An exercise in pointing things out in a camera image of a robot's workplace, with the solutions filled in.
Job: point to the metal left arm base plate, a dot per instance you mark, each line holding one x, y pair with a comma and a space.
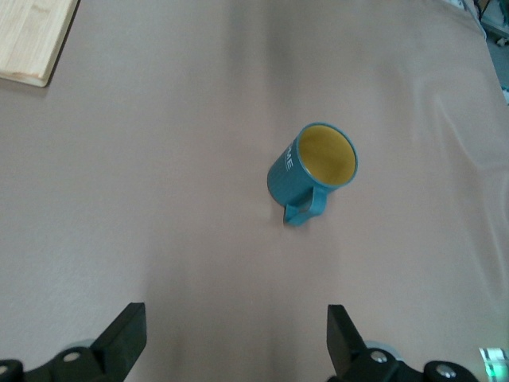
495, 362

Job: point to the teal mug with yellow inside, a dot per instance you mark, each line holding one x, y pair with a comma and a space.
286, 179

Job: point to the bamboo cutting board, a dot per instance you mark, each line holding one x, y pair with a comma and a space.
28, 40

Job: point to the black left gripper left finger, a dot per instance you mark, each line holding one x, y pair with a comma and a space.
115, 350

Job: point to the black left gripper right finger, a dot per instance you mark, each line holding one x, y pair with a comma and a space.
346, 350

